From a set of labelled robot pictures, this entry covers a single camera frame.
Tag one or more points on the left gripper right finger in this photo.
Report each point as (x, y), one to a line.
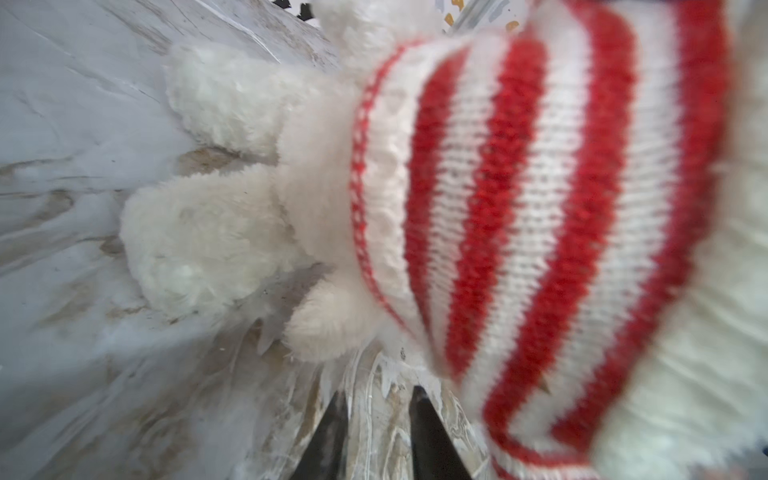
(433, 454)

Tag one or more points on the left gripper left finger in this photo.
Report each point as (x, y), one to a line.
(325, 455)

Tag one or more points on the white teddy bear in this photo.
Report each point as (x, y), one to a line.
(696, 397)

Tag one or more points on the red white striped sweater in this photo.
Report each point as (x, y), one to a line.
(526, 206)

